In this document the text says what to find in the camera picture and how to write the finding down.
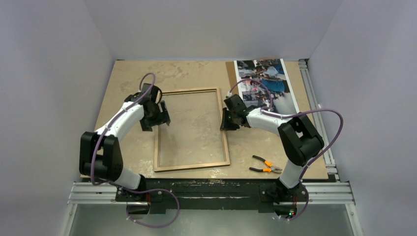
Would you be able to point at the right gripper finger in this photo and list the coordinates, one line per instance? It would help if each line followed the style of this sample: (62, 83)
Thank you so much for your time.
(233, 124)
(225, 120)

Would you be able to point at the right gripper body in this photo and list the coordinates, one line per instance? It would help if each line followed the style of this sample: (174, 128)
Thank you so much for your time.
(230, 119)

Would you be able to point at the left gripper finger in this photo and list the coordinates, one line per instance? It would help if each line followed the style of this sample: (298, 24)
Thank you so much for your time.
(164, 115)
(147, 124)

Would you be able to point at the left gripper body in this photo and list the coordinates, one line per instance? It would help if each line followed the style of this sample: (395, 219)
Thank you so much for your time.
(157, 114)

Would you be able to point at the clear acrylic sheet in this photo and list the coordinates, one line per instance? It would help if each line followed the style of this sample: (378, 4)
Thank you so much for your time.
(192, 130)

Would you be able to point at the black wooden picture frame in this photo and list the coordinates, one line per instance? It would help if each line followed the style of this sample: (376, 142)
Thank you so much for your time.
(192, 166)

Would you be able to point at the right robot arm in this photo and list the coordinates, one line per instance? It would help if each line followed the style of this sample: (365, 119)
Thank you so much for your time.
(300, 139)

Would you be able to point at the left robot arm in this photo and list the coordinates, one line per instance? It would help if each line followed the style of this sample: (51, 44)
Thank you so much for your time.
(100, 155)

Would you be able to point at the printed photo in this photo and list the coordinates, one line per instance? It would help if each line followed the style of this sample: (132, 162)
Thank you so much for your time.
(270, 81)

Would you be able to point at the brown cardboard backing board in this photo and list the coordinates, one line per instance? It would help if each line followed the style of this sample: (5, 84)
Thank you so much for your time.
(231, 75)

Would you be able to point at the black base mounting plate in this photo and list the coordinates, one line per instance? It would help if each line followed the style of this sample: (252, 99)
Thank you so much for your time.
(262, 195)

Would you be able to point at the orange handled pliers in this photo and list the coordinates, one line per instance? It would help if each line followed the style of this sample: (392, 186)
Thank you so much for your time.
(269, 166)

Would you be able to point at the aluminium rail front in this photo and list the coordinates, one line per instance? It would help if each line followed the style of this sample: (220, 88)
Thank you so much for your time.
(319, 193)

